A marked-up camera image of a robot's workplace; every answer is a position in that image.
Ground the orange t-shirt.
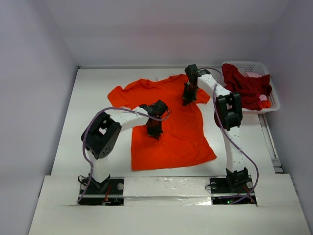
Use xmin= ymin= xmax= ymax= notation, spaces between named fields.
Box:
xmin=108 ymin=74 xmax=217 ymax=171

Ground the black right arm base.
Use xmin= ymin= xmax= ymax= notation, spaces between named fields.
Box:
xmin=205 ymin=178 xmax=257 ymax=205

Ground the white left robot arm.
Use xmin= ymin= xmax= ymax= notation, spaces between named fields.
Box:
xmin=81 ymin=100 xmax=169 ymax=195

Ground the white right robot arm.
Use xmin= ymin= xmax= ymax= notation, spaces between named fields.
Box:
xmin=182 ymin=64 xmax=251 ymax=194

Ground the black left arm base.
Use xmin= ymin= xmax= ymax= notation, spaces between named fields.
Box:
xmin=78 ymin=176 xmax=124 ymax=206

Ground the pink garment in basket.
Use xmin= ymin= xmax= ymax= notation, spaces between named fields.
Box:
xmin=244 ymin=72 xmax=262 ymax=78

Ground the dark red t-shirt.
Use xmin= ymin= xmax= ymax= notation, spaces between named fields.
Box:
xmin=222 ymin=64 xmax=272 ymax=111

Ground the white plastic basket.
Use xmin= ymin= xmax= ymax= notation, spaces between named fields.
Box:
xmin=223 ymin=61 xmax=280 ymax=114

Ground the orange-red garment in basket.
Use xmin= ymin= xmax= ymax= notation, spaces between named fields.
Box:
xmin=260 ymin=99 xmax=271 ymax=109

